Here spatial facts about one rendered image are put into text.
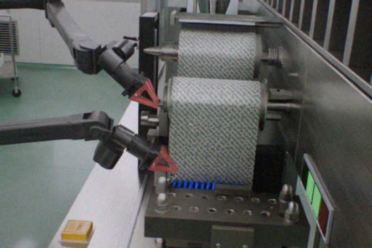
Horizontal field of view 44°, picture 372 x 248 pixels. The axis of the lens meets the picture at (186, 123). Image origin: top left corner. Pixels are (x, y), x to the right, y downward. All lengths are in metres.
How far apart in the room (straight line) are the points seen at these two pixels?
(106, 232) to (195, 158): 0.32
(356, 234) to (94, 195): 0.96
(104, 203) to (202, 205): 0.39
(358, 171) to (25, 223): 2.63
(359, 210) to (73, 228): 0.81
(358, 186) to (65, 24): 1.03
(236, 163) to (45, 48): 6.15
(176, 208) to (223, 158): 0.20
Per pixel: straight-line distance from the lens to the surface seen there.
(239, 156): 1.28
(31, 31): 7.29
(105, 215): 1.41
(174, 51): 1.49
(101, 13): 6.95
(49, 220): 3.17
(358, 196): 0.75
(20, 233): 3.07
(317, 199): 0.94
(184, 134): 1.26
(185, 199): 1.22
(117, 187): 1.56
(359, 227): 0.74
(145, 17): 1.53
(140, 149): 1.26
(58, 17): 1.53
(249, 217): 1.17
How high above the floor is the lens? 1.62
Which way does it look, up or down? 19 degrees down
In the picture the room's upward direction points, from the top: 3 degrees clockwise
